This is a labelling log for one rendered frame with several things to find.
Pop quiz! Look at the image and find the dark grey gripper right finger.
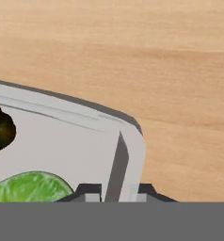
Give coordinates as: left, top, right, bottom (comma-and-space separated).
136, 183, 178, 203

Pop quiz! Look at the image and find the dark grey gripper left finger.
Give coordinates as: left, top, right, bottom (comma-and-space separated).
56, 183, 103, 203

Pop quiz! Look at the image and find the white plastic food container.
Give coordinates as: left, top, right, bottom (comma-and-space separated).
0, 78, 147, 203

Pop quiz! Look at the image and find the green lemon wedge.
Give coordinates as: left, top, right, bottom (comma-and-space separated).
0, 170, 75, 203

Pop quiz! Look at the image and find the dark bell pepper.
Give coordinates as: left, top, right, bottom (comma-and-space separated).
0, 103, 17, 156

